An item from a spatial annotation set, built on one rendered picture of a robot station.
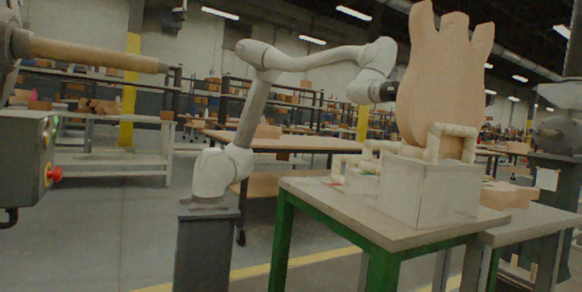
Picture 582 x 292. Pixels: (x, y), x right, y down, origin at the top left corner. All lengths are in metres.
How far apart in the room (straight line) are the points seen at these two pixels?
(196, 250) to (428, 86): 1.16
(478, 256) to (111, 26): 11.61
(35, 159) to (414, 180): 0.89
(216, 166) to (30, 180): 0.73
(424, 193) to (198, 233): 0.98
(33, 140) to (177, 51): 11.12
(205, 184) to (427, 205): 0.95
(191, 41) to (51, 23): 4.19
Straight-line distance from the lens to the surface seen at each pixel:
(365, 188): 0.93
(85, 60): 0.60
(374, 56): 1.17
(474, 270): 1.17
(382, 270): 0.77
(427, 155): 0.81
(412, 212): 0.81
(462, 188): 0.93
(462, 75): 0.95
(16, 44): 0.60
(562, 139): 2.46
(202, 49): 12.04
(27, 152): 0.83
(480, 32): 1.08
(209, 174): 1.37
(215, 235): 1.42
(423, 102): 0.82
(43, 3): 12.11
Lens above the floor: 1.19
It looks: 3 degrees down
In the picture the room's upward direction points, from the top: 7 degrees clockwise
